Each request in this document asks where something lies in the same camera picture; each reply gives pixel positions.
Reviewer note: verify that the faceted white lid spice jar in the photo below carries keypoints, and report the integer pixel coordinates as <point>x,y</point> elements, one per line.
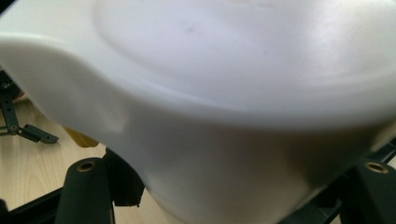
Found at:
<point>218,93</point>

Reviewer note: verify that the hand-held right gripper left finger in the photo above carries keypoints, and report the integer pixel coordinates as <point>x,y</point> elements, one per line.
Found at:
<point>84,193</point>

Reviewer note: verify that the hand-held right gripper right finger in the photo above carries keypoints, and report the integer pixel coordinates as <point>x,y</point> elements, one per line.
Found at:
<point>372,196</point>

